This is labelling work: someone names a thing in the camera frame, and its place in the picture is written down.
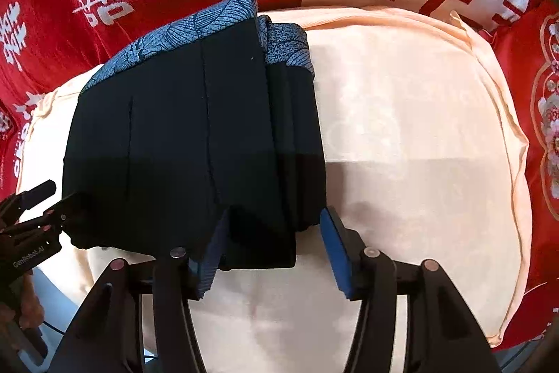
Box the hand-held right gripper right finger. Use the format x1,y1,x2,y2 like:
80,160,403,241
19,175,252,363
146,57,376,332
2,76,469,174
320,206,501,373

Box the person's left hand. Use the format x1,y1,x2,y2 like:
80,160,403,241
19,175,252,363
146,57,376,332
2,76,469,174
15,270,45,330

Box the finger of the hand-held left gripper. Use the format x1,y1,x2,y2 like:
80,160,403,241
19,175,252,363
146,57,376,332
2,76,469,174
41,193,90,234
20,180,57,208

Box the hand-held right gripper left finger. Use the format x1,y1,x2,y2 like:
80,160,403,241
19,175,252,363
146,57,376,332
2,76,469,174
46,209,230,373

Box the black pants with blue waistband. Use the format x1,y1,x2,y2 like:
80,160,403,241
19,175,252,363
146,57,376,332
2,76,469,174
61,0,330,273

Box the red floral cushion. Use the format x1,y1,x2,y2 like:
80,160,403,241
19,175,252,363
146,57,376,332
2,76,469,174
478,0,559,352

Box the cream folded cloth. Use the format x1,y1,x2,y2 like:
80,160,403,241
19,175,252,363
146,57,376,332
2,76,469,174
15,6,533,373

